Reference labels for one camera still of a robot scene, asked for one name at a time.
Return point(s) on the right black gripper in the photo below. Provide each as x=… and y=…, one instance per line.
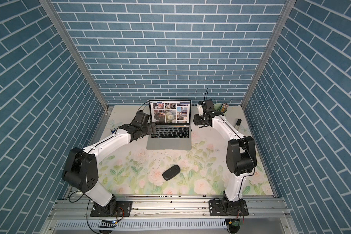
x=196, y=120

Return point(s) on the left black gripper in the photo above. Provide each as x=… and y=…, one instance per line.
x=150, y=130

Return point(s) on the silver laptop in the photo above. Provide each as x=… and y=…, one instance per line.
x=172, y=119

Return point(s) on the black wireless mouse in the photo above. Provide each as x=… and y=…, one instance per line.
x=171, y=172

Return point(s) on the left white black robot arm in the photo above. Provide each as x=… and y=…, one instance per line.
x=81, y=171

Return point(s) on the mint green pencil cup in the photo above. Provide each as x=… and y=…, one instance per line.
x=217, y=106

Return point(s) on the bundle of coloured pencils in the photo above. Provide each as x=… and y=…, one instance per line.
x=224, y=107

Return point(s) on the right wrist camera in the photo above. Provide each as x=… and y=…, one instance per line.
x=200, y=110

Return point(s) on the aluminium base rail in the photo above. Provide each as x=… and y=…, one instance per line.
x=146, y=207

